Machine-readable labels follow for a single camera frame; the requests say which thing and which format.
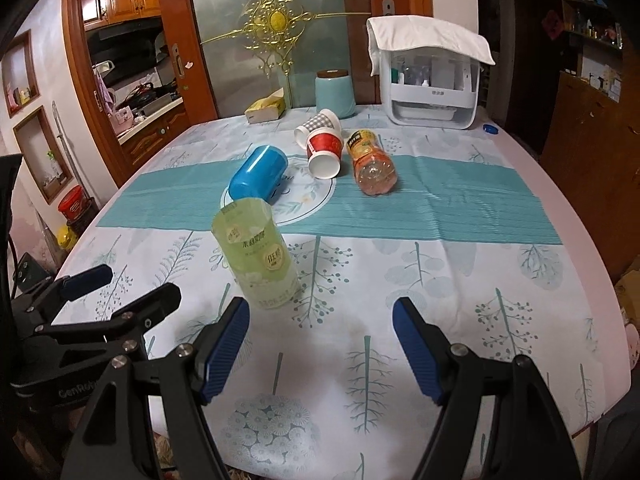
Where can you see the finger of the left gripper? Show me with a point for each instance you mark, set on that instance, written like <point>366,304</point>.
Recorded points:
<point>41,304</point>
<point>135,318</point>

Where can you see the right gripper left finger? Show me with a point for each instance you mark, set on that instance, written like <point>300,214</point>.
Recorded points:
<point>115,438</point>

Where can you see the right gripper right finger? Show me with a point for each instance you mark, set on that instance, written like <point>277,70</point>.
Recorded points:
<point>527,438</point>

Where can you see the green label plastic bottle cup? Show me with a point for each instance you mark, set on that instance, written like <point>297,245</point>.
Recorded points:
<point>256,253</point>

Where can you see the blue plastic cup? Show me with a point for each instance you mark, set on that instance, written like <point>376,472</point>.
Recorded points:
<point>259,174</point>

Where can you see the red paper cup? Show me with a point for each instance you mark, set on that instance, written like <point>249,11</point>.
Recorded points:
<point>324,148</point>

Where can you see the grey checkered paper cup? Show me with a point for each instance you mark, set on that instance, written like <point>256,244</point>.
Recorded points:
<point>325,118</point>

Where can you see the orange juice bottle cup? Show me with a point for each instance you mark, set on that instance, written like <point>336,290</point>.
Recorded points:
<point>374,170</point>

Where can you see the red tin container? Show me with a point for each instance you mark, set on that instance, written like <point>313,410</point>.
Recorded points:
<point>73,203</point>

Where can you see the wooden kitchen cabinet counter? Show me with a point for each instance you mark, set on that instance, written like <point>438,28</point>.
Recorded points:
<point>142,142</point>

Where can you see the teal striped table runner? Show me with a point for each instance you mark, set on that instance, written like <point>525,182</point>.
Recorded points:
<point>434,199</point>

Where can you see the yellow tissue box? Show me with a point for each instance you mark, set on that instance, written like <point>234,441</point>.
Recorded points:
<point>266,109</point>

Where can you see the light blue canister brown lid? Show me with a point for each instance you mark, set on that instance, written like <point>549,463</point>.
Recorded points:
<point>335,92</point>

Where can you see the small blue bottle cap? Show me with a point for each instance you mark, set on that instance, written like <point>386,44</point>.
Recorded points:
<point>490,128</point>

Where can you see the gold ornament glass door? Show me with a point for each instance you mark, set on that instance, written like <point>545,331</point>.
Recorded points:
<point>254,47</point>

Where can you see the white desktop organizer box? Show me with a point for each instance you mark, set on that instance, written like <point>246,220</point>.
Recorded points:
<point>429,87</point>

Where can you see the white cloth on organizer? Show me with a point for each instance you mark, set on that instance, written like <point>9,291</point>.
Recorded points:
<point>396,33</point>

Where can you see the dark wooden shelf cabinet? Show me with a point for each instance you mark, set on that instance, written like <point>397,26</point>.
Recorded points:
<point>592,150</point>

